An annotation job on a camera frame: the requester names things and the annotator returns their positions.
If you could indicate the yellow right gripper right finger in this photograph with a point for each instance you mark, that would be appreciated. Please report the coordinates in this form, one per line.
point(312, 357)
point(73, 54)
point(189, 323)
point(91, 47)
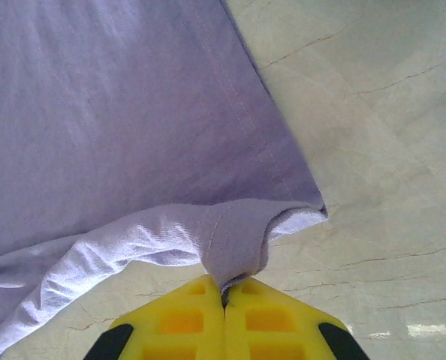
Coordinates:
point(275, 326)

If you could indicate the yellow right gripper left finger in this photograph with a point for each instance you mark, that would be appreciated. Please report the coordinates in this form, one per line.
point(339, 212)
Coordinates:
point(178, 326)

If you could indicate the purple t-shirt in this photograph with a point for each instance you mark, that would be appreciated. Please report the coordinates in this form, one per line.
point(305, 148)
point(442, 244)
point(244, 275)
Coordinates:
point(114, 131)

